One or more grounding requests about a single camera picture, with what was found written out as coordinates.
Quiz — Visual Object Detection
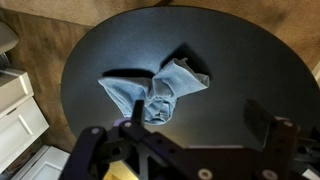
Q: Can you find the white flat panel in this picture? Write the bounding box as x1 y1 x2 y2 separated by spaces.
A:
11 144 72 180

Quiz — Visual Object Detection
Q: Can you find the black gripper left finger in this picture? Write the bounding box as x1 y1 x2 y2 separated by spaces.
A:
59 99 214 180

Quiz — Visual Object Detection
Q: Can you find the white panelled drawer cabinet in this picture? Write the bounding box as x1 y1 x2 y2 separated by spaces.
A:
0 68 51 174

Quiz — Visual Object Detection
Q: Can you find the white trash can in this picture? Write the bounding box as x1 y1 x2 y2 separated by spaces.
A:
0 21 20 55

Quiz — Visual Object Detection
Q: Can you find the round black table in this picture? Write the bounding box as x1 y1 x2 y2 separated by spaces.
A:
60 5 320 154

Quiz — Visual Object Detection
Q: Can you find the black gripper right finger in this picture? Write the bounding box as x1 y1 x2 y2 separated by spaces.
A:
243 99 302 180

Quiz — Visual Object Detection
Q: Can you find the light blue cloth towel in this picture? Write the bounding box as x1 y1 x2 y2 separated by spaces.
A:
97 57 211 126

